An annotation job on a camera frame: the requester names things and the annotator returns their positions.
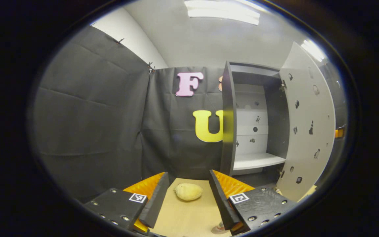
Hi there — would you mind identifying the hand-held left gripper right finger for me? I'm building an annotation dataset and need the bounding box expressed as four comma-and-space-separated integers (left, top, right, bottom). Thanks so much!
209, 170, 298, 236

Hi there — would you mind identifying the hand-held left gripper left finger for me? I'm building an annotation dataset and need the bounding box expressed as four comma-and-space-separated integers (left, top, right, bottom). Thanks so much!
84, 171, 170, 235

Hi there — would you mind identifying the grey cabinet door with stickers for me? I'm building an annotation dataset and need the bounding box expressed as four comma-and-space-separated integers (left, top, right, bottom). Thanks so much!
275, 41, 336, 202

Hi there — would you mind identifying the dark grey cabinet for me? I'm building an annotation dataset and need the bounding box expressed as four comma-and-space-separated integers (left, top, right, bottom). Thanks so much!
220, 61, 290, 188

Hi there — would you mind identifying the white cabinet shelf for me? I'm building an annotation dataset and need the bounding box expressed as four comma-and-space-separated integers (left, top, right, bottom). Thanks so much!
233, 152, 286, 171

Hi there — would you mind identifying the beige potato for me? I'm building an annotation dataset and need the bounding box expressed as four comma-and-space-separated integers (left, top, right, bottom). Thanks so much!
174, 183, 203, 201

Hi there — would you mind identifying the small ceiling light panel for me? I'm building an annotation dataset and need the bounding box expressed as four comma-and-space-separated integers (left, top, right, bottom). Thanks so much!
301, 39, 327, 62

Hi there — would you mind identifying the black backdrop cloth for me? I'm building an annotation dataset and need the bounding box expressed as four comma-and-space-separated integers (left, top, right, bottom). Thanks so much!
28, 26, 348, 203

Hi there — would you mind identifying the large ceiling light panel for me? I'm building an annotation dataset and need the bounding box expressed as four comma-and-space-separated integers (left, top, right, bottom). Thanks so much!
185, 0, 261, 26

